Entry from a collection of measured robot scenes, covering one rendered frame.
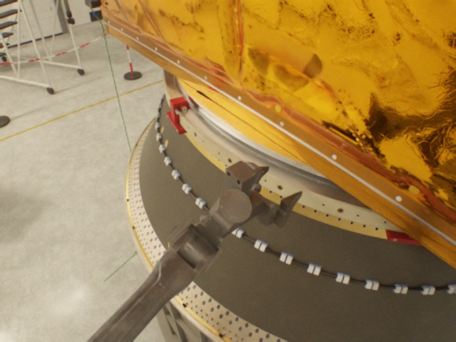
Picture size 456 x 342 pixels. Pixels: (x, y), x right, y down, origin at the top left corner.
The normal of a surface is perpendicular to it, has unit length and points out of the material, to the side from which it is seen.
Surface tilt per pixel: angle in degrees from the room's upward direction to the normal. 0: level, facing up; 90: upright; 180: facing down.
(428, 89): 95
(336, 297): 62
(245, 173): 0
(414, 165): 95
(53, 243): 0
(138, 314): 25
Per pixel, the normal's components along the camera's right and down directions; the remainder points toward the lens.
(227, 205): 0.30, -0.43
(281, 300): -0.38, 0.19
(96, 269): 0.03, -0.73
